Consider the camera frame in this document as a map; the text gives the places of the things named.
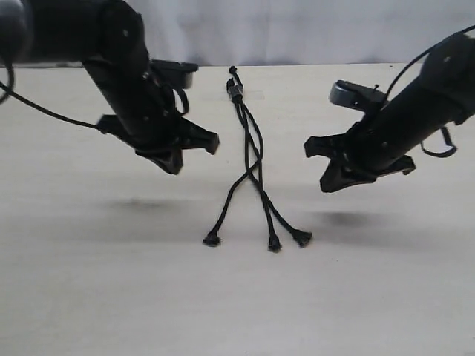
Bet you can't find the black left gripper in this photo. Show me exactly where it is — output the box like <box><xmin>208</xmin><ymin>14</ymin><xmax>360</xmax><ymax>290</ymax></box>
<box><xmin>84</xmin><ymin>60</ymin><xmax>220</xmax><ymax>175</ymax></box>

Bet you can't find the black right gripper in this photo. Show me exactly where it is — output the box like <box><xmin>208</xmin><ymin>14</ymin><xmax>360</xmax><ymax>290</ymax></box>
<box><xmin>304</xmin><ymin>34</ymin><xmax>474</xmax><ymax>193</ymax></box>

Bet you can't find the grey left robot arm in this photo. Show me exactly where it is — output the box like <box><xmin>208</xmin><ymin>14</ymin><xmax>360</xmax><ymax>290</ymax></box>
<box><xmin>1</xmin><ymin>1</ymin><xmax>220</xmax><ymax>175</ymax></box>

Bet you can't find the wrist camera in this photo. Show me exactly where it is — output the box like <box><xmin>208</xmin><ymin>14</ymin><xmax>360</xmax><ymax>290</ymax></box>
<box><xmin>151</xmin><ymin>59</ymin><xmax>199</xmax><ymax>90</ymax></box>
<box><xmin>329</xmin><ymin>80</ymin><xmax>387</xmax><ymax>113</ymax></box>

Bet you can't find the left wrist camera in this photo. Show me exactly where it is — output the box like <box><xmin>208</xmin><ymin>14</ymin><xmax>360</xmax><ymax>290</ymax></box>
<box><xmin>151</xmin><ymin>59</ymin><xmax>199</xmax><ymax>90</ymax></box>

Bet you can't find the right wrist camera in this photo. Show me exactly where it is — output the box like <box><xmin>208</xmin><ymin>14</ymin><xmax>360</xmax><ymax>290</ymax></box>
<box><xmin>329</xmin><ymin>80</ymin><xmax>387</xmax><ymax>113</ymax></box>

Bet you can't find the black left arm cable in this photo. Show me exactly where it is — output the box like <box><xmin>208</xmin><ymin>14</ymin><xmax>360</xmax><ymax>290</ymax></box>
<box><xmin>0</xmin><ymin>62</ymin><xmax>103</xmax><ymax>131</ymax></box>

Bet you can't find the white backdrop curtain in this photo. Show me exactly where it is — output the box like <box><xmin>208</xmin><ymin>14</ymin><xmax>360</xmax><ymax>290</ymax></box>
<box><xmin>125</xmin><ymin>1</ymin><xmax>474</xmax><ymax>66</ymax></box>

